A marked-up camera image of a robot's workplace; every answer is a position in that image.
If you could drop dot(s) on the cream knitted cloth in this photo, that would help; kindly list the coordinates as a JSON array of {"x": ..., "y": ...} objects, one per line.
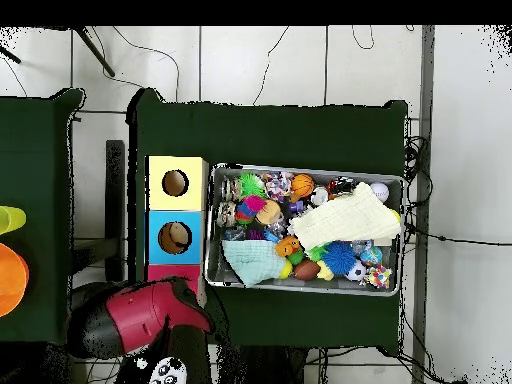
[{"x": 344, "y": 220}]

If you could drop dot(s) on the small toy soccer ball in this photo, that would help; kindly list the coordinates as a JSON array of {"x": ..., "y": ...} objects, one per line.
[{"x": 356, "y": 271}]

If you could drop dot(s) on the blue spiky rubber ball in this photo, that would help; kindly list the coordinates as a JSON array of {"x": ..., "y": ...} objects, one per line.
[{"x": 338, "y": 258}]

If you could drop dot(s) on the yellow-green plastic cup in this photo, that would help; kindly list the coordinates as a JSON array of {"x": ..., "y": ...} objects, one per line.
[{"x": 12, "y": 219}]

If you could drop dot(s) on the orange toy basketball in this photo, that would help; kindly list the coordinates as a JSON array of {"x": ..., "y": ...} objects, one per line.
[{"x": 302, "y": 185}]

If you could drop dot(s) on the light blue waffle cloth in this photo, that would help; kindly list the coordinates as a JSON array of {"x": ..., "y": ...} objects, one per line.
[{"x": 254, "y": 260}]

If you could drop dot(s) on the dark green side table cloth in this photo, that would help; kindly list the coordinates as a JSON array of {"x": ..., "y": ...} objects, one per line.
[{"x": 32, "y": 160}]

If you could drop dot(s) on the green spiky rubber ball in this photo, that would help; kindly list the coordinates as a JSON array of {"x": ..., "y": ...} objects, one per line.
[{"x": 251, "y": 186}]

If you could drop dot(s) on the black round floor base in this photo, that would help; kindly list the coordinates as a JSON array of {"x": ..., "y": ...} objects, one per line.
[{"x": 86, "y": 292}]

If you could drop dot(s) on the black tripod leg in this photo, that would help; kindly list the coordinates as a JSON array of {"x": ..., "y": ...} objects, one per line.
[
  {"x": 96, "y": 54},
  {"x": 10, "y": 55}
]

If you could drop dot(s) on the white toy baseball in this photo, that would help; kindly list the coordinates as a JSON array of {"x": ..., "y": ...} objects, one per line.
[{"x": 380, "y": 192}]

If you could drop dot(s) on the orange plastic bowl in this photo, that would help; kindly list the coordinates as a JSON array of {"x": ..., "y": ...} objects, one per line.
[{"x": 11, "y": 280}]

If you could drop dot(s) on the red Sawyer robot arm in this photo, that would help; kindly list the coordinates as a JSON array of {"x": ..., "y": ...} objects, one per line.
[{"x": 136, "y": 316}]

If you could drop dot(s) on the black upright panel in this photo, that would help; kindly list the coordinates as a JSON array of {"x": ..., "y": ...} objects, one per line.
[{"x": 115, "y": 200}]

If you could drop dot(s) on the pink spiky rubber ball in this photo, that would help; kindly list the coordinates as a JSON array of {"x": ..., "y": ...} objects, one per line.
[{"x": 254, "y": 204}]

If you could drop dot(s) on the white cloth with coloured spots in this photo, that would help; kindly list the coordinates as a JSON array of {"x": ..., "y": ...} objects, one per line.
[{"x": 376, "y": 276}]

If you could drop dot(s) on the wooden box with three holes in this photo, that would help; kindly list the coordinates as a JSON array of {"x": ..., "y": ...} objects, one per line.
[{"x": 176, "y": 200}]

